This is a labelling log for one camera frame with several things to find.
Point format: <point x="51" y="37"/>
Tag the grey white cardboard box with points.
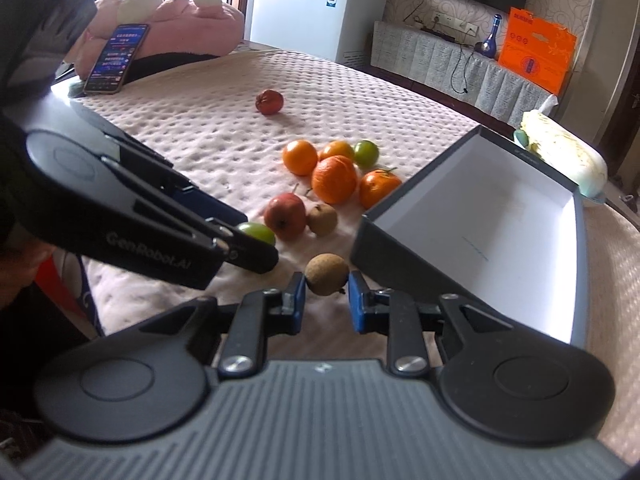
<point x="486" y="220"/>

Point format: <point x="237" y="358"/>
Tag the brown round longan fruit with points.
<point x="326" y="274"/>

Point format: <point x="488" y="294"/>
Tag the blue glass bottle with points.
<point x="488" y="47"/>

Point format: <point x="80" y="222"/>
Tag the small brown pear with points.
<point x="322" y="219"/>

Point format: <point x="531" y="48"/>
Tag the orange tangerine back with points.
<point x="337" y="148"/>

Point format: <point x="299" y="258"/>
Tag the pink plush toy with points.
<point x="201" y="27"/>

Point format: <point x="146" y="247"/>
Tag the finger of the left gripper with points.
<point x="242" y="250"/>
<point x="192" y="202"/>

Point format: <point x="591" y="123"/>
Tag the green fruit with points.
<point x="258" y="231"/>

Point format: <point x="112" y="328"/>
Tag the green tangerine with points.
<point x="366" y="154"/>

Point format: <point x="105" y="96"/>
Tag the white chest freezer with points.
<point x="336" y="30"/>

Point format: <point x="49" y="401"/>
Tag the pink quilted bedspread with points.
<point x="202" y="117"/>

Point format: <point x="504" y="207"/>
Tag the napa cabbage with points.
<point x="537" y="122"/>

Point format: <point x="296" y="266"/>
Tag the large orange tangerine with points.
<point x="334" y="180"/>

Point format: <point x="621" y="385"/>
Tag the dark red fruit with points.
<point x="269" y="102"/>

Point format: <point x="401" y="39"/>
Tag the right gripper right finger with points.
<point x="398" y="317"/>

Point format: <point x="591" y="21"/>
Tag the orange tangerine with stem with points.
<point x="375" y="186"/>

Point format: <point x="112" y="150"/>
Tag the orange gift bag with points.
<point x="539" y="51"/>

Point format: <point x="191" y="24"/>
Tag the cloth covered tv cabinet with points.
<point x="456" y="71"/>

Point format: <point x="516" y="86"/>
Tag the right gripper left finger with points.
<point x="260" y="315"/>

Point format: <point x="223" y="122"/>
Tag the smartphone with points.
<point x="110" y="69"/>

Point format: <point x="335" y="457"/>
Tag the red apple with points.
<point x="286" y="217"/>

